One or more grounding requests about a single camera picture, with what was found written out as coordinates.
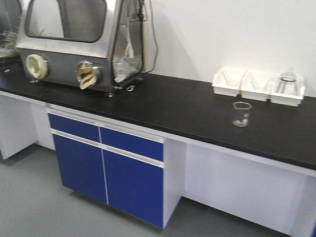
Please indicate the glass flask on tripod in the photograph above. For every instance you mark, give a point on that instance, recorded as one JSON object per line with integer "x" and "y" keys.
{"x": 288, "y": 77}

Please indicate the right white storage bin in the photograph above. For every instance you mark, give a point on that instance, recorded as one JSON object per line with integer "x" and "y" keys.
{"x": 290, "y": 95}

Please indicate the cream glove port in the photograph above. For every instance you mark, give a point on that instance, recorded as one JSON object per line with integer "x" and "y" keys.
{"x": 37, "y": 66}
{"x": 87, "y": 74}

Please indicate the white storage bin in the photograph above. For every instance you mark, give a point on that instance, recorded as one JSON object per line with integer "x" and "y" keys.
{"x": 228, "y": 81}
{"x": 256, "y": 85}
{"x": 290, "y": 95}

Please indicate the left white storage bin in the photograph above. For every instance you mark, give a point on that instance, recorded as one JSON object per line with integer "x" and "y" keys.
{"x": 228, "y": 81}

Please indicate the right cream glove port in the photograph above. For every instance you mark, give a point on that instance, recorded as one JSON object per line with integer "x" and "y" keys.
{"x": 87, "y": 74}

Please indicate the left cream glove port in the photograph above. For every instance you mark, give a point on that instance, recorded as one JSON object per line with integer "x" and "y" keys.
{"x": 37, "y": 66}

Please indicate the green potted plant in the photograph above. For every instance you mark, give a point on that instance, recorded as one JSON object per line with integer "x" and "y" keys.
{"x": 8, "y": 43}

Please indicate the clear glass beaker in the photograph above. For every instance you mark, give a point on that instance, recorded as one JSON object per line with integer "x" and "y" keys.
{"x": 241, "y": 113}

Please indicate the middle white storage bin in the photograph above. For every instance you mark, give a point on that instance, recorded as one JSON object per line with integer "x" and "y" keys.
{"x": 256, "y": 85}

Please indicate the blue and white lab cabinet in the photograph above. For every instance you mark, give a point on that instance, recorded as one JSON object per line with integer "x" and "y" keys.
{"x": 139, "y": 173}

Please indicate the stainless steel glove box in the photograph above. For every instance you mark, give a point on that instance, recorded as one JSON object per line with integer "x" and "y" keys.
{"x": 108, "y": 33}

